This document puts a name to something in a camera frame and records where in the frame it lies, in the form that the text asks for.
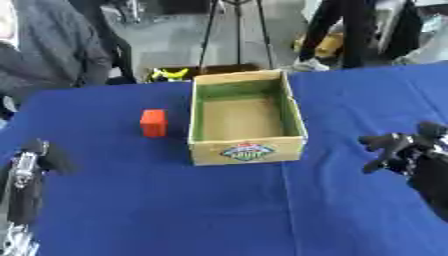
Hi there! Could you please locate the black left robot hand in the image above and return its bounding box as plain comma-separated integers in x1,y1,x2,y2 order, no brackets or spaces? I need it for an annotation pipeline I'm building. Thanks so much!
3,138,79,225

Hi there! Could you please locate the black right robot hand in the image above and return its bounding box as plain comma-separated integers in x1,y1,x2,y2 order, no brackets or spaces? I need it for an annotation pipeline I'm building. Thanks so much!
357,121,448,222

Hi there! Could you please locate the tan cardboard box green inside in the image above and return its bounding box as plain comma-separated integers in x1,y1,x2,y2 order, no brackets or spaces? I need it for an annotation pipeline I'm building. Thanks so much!
185,69,310,167

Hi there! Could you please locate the orange rectangular block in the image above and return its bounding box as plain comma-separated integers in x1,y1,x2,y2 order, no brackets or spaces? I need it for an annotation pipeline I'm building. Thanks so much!
138,108,170,138

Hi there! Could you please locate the person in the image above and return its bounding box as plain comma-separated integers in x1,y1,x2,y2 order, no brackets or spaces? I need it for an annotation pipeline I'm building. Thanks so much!
288,0,448,72
0,0,139,101

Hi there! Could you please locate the yellow and black toy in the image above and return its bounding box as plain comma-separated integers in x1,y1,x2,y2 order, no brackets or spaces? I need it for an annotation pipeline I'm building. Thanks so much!
148,67,191,83

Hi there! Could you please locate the black tripod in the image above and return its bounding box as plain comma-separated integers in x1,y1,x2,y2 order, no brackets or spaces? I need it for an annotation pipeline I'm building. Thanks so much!
196,0,277,72

